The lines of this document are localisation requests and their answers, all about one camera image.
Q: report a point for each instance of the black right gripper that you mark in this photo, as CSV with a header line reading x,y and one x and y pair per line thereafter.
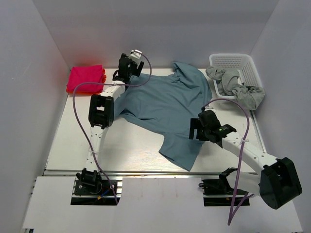
x,y
196,124

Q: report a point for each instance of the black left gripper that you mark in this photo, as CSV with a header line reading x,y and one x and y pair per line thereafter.
x,y
137,71

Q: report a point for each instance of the blue-grey t-shirt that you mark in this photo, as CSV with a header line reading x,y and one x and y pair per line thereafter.
x,y
165,105

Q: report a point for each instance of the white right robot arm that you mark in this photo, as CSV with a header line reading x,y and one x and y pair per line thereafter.
x,y
274,180

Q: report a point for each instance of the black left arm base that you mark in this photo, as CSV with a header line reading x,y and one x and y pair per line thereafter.
x,y
100,195

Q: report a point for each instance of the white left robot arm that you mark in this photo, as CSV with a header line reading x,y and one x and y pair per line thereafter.
x,y
101,108

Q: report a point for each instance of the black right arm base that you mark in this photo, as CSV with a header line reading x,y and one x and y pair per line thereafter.
x,y
215,194

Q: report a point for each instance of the folded magenta t-shirt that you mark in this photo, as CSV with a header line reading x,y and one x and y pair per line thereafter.
x,y
83,80

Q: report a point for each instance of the crumpled grey t-shirt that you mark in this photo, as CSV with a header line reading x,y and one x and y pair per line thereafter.
x,y
249,97

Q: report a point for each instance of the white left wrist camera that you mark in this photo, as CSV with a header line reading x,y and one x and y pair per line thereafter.
x,y
135,55

